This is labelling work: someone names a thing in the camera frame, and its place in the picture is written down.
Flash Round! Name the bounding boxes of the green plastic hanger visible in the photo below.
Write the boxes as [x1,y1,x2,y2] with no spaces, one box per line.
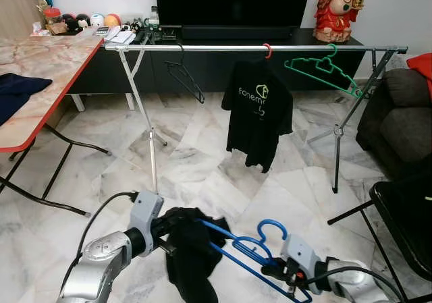
[283,43,364,99]

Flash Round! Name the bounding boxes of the black folding chair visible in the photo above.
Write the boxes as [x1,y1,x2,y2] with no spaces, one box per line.
[327,175,432,303]

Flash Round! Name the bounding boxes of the black T-shirt with logo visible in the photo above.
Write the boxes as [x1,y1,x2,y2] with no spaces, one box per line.
[221,59,295,174]

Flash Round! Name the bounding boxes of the black TV cabinet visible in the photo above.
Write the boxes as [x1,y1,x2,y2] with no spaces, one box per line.
[67,28,369,111]

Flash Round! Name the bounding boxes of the silver metal clothes rack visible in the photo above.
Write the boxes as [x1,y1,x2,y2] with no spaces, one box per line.
[105,42,409,194]

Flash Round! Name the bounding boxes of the dark brown sofa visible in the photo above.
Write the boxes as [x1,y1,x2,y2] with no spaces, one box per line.
[356,67,432,181]

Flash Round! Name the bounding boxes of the small black device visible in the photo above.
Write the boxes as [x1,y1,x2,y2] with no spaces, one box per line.
[159,25,183,40]

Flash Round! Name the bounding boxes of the white paper stack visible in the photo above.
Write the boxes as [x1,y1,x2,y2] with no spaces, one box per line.
[105,26,139,45]

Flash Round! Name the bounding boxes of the marble folding table red edge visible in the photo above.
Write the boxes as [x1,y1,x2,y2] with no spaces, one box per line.
[0,33,113,217]

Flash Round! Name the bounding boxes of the navy blue garment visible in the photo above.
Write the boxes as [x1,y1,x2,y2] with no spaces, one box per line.
[0,72,53,126]

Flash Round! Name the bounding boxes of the small toy figure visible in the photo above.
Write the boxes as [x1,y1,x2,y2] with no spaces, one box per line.
[128,18,149,34]

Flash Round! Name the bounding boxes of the clear plastic bottle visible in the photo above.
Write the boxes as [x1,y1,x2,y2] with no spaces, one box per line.
[148,6,161,28]

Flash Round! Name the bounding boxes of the red pillow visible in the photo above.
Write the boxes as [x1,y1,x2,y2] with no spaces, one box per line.
[407,52,432,98]

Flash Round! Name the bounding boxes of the small brown basket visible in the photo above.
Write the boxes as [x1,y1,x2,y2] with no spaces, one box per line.
[46,21,68,35]

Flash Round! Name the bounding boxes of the jar with red lid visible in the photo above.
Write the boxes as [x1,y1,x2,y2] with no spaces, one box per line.
[44,7,63,26]

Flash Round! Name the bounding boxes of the light wooden cabinet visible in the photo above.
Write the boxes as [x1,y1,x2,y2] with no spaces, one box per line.
[0,0,45,39]

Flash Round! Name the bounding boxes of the red gold Buddha statue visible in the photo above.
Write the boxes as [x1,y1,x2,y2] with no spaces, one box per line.
[313,0,365,43]

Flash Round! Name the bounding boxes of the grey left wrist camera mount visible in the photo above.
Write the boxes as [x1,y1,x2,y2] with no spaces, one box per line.
[128,190,165,256]

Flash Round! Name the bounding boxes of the black wire hanger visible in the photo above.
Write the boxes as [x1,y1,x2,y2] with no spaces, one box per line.
[164,45,205,105]

